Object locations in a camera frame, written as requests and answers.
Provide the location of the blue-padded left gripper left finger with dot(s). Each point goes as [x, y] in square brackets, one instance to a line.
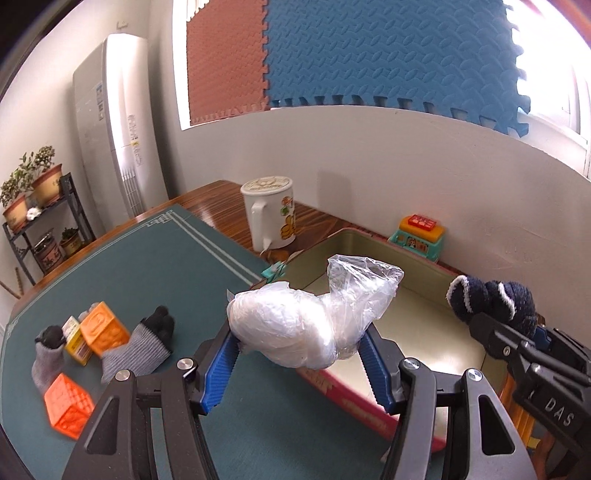
[117, 440]

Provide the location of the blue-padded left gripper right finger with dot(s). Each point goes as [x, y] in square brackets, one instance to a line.
[482, 441]

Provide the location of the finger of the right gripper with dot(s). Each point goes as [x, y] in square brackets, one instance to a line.
[503, 342]

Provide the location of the navy white striped sock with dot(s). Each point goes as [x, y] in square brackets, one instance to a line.
[510, 303]

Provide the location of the grey striped black-toe sock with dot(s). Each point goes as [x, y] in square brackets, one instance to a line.
[149, 345]

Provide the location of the orange letter cube block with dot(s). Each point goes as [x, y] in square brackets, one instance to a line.
[102, 330]

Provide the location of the clear plastic bag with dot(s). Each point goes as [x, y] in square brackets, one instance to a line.
[295, 328]

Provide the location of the orange wooden chair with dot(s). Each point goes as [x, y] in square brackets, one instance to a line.
[524, 423]

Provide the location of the red rectangular tin box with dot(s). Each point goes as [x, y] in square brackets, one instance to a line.
[419, 320]

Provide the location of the orange grid cube block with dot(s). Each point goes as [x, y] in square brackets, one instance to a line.
[68, 406]

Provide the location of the small grey black sock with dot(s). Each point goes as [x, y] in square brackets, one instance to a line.
[49, 361]

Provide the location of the teal orange toy bus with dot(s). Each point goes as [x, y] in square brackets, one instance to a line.
[420, 234]

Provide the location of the brown ceramic jar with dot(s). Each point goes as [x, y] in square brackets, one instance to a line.
[47, 253]

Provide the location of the small pot lower shelf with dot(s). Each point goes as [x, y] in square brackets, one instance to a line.
[71, 241]

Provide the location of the small teal clip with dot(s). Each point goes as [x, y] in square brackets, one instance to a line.
[275, 271]

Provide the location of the black metal plant shelf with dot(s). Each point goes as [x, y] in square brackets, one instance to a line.
[66, 212]

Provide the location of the white cartoon mug with lid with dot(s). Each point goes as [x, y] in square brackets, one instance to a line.
[269, 207]

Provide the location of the potted plant left pot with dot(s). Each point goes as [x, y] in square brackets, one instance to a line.
[13, 198]

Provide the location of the potted plant pot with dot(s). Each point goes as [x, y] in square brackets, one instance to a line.
[13, 198]
[42, 175]

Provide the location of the potted plant right pot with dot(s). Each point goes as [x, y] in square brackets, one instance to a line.
[42, 175]

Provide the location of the blue foam puzzle mat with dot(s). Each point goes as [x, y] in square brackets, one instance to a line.
[453, 58]

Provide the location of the red foam puzzle mat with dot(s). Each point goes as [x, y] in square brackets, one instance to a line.
[226, 60]

